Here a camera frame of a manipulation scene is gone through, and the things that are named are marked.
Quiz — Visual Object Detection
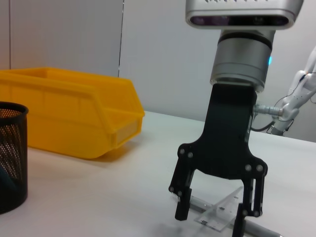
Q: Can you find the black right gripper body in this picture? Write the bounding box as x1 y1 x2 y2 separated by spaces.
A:
177 83 269 180

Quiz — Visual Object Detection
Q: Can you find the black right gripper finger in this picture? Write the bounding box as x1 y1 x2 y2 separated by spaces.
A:
231 167 268 237
168 150 198 221

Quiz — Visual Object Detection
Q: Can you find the clear plastic ruler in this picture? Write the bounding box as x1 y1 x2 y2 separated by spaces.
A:
194 186 247 233

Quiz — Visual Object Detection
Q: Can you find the grey white pen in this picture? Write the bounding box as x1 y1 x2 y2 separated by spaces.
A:
190 195 284 237

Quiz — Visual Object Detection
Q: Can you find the black mesh pen holder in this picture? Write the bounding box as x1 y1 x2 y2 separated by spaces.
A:
0 101 29 214

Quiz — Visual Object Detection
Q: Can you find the white humanoid robot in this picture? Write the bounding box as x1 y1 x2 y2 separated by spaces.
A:
269 45 316 136

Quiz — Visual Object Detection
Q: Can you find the yellow plastic bin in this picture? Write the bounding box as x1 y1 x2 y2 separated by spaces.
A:
0 67 146 160

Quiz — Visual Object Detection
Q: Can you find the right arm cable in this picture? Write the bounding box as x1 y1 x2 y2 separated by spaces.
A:
250 103 284 131

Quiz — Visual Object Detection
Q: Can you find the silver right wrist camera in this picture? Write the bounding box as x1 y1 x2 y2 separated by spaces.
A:
185 0 304 32

